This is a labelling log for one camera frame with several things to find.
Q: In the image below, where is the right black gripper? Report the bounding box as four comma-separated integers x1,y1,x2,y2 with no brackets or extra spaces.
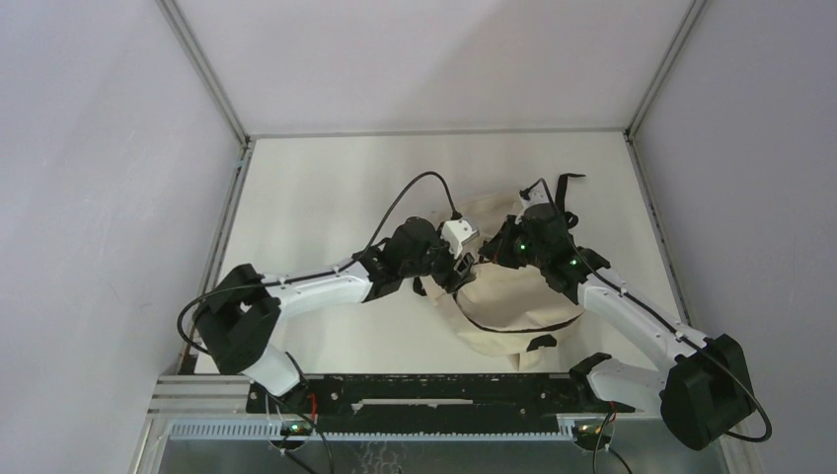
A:
481,213,549,269

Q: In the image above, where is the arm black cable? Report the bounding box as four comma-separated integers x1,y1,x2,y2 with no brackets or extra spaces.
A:
519,178,774,459
176,171,462,367

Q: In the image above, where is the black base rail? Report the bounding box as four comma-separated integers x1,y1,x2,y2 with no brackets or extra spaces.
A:
246,372,633,437

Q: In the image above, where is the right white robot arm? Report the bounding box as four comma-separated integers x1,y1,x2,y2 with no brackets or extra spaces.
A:
479,203,766,450

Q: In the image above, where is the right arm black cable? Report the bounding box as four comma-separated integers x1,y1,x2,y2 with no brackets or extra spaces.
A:
519,178,774,459

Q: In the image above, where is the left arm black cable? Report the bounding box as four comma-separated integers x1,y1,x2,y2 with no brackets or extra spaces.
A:
176,171,462,367

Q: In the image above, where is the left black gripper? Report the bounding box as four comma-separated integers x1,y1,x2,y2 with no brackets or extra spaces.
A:
401,222,475,293

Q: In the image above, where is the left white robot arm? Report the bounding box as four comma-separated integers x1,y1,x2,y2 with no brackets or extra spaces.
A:
191,214,480,412

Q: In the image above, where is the beige canvas student bag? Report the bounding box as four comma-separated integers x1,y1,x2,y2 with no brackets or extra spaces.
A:
412,173,588,374

